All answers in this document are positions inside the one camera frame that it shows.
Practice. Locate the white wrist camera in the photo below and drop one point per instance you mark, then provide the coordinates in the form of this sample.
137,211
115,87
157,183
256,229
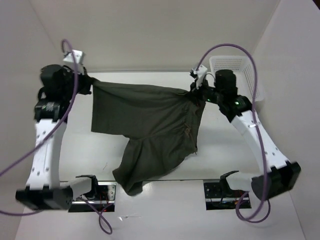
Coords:
74,56
198,74

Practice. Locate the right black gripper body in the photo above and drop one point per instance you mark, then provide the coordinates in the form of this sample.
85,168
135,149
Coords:
205,93

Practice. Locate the dark green shorts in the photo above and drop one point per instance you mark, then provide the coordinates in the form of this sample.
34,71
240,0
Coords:
161,124

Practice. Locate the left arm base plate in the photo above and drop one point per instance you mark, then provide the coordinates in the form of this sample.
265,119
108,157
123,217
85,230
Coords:
104,200

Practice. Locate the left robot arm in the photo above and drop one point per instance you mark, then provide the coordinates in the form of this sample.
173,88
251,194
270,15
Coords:
43,189

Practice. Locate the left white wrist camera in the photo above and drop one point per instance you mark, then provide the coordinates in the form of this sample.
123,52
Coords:
74,56

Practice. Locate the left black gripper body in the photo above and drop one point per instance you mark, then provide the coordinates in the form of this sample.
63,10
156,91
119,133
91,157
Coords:
82,86

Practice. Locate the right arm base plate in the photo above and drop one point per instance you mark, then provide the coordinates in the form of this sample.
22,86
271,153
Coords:
216,199

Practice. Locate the white plastic basket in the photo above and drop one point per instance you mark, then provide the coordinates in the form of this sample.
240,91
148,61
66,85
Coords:
241,67

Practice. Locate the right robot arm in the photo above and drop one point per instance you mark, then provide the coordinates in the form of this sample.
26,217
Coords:
277,173

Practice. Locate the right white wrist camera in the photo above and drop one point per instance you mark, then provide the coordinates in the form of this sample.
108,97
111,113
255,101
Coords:
198,74

